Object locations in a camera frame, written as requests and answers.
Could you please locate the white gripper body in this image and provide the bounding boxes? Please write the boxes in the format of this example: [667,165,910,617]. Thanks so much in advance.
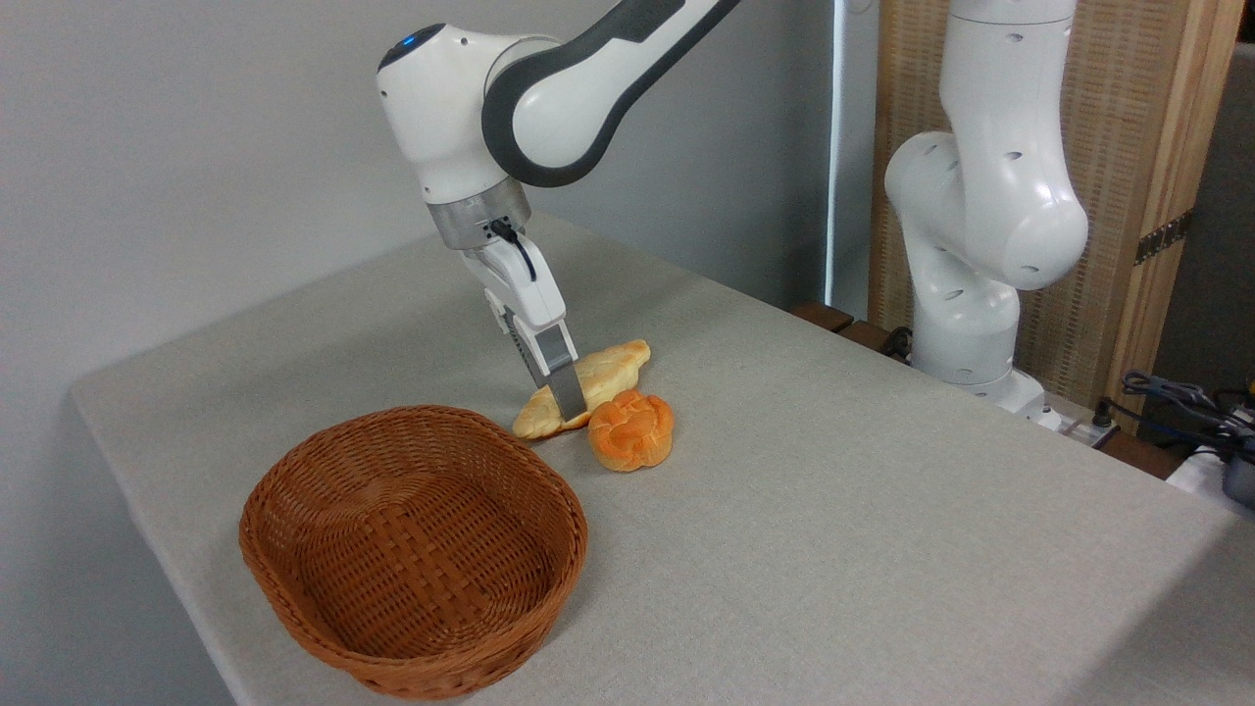
[460,232,568,331]

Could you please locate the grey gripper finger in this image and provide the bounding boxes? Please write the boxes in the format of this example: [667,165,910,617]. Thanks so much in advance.
[501,305,588,422]

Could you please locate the long pale bread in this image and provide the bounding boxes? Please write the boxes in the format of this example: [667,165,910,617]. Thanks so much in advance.
[512,339,652,440]

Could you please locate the round orange bread bun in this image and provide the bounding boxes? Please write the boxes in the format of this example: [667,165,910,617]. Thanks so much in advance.
[587,389,677,474]

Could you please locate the brown wicker basket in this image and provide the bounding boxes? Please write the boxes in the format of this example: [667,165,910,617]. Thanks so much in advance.
[238,404,590,701]

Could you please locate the dark wooden boards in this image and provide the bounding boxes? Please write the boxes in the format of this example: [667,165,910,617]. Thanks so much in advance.
[789,299,915,366]

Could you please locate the metal screen hinge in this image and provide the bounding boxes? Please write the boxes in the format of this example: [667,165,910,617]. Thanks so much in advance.
[1134,209,1194,267]

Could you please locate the wooden rattan screen panel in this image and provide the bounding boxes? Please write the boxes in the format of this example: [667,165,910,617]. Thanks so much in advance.
[869,0,1246,425]

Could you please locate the white cloth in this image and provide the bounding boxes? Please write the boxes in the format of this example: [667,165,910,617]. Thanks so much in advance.
[1165,445,1255,522]

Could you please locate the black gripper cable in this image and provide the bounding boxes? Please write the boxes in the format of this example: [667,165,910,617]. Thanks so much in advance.
[488,218,539,283]

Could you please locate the bundle of dark cables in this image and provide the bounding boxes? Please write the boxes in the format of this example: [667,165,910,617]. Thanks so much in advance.
[1121,370,1255,444]

